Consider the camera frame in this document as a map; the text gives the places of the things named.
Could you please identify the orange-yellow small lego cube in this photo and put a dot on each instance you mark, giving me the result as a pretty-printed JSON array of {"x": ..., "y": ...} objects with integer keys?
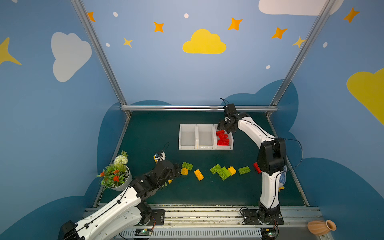
[{"x": 184, "y": 171}]

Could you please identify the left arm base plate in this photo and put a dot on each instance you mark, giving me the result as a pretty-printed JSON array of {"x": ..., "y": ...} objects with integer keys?
[{"x": 157, "y": 218}]

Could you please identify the green lego brick angled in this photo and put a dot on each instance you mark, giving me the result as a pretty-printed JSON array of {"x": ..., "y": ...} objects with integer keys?
[{"x": 215, "y": 169}]

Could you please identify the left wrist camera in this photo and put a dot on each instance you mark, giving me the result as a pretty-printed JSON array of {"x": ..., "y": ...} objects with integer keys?
[{"x": 161, "y": 156}]

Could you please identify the right white bin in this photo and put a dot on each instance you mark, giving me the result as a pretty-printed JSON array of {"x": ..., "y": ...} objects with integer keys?
[{"x": 230, "y": 137}]

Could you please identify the red lego brick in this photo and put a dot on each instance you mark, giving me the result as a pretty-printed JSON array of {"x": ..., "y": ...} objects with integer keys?
[
  {"x": 223, "y": 136},
  {"x": 220, "y": 132},
  {"x": 256, "y": 166},
  {"x": 223, "y": 142}
]

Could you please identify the aluminium rail frame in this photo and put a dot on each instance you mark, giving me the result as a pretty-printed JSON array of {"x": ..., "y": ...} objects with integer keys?
[{"x": 224, "y": 223}]

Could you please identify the white bin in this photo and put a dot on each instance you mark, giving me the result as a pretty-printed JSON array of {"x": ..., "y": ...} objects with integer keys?
[
  {"x": 205, "y": 137},
  {"x": 230, "y": 137},
  {"x": 188, "y": 136}
]

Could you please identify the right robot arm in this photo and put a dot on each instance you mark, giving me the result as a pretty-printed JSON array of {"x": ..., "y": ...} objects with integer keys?
[{"x": 271, "y": 158}]

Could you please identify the potted flower plant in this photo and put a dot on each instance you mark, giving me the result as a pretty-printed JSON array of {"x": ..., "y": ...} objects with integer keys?
[{"x": 116, "y": 176}]

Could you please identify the terracotta clay vase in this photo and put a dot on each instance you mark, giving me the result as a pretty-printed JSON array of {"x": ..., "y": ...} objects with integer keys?
[{"x": 319, "y": 228}]

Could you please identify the blue white patterned glove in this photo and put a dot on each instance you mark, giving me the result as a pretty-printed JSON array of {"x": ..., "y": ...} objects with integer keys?
[{"x": 283, "y": 180}]

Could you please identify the green lego brick right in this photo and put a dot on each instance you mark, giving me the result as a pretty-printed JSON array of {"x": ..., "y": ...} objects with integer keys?
[{"x": 244, "y": 170}]

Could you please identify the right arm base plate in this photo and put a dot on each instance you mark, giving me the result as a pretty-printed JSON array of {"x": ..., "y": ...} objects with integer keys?
[{"x": 259, "y": 217}]

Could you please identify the middle white bin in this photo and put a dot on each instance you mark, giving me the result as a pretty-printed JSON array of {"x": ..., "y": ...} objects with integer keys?
[{"x": 205, "y": 137}]

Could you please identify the green large lego brick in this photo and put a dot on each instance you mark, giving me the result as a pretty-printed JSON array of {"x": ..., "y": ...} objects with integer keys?
[{"x": 224, "y": 173}]

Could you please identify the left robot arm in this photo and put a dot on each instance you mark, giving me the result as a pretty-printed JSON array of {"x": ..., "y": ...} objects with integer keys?
[{"x": 128, "y": 209}]

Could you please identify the yellow lego brick right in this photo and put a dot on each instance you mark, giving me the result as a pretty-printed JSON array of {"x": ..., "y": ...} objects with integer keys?
[{"x": 232, "y": 170}]

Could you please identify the yellow long lego brick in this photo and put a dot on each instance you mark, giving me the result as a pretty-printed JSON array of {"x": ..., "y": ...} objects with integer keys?
[{"x": 198, "y": 174}]

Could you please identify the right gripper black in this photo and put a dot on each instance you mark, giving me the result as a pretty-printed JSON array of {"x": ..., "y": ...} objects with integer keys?
[{"x": 226, "y": 126}]

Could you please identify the green lego brick centre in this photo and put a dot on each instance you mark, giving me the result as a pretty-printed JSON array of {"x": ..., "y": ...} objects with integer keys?
[{"x": 187, "y": 166}]

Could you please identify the left white bin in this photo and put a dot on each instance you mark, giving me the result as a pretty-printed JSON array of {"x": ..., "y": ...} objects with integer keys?
[{"x": 188, "y": 136}]

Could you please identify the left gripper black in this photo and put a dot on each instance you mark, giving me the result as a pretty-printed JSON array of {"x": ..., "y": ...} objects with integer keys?
[{"x": 175, "y": 169}]

